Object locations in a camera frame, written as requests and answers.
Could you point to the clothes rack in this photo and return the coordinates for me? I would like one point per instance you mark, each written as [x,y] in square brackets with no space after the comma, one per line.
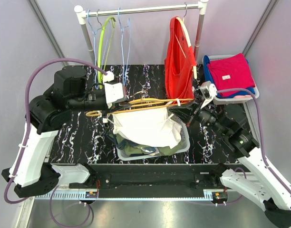
[150,34]

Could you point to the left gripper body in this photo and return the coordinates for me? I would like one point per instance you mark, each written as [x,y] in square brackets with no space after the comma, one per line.
[94,101]

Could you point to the white laundry basket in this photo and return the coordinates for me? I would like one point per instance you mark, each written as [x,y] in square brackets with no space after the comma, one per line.
[185,145]

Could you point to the magenta folded shirt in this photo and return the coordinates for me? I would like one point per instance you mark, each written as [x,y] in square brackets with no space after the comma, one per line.
[231,73]

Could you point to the olive printed tank top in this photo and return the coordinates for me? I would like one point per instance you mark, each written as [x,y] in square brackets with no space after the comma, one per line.
[132,149]

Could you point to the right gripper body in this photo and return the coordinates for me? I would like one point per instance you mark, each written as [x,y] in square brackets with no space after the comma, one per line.
[205,115]

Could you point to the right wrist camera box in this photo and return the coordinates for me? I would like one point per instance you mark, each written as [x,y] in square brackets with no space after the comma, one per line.
[209,92]

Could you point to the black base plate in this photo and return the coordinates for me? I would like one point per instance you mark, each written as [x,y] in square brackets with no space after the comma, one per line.
[125,181]

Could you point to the white wooden hanger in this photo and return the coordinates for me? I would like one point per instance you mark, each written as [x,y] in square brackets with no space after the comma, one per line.
[187,39]

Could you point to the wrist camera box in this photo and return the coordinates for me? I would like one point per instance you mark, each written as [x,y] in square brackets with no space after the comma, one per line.
[114,93]
[209,92]

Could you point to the grey basket with clothes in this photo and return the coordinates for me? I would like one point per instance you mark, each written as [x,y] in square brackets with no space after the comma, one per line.
[239,97]

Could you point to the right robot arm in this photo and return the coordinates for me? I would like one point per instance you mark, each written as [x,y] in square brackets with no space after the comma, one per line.
[273,194]

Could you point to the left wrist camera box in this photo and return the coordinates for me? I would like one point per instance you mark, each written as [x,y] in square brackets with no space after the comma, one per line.
[114,93]

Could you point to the pink tank top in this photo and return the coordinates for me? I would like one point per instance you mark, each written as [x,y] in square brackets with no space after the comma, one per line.
[152,127]

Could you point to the red tank top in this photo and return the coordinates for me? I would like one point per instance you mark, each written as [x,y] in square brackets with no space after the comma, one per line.
[178,64]

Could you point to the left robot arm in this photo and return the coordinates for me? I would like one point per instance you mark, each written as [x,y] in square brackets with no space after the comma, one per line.
[47,113]

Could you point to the blue folded shirt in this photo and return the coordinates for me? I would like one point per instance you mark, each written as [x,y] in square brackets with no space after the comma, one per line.
[210,78]

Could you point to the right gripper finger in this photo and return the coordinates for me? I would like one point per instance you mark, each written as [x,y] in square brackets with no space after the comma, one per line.
[196,98]
[183,113]

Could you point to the yellow hanger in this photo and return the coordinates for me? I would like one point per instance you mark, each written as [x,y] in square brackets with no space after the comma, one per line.
[140,104]

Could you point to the lime green hanger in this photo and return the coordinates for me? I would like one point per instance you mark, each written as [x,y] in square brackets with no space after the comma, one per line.
[103,53]

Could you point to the black marble mat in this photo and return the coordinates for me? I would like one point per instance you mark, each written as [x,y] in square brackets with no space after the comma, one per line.
[83,139]

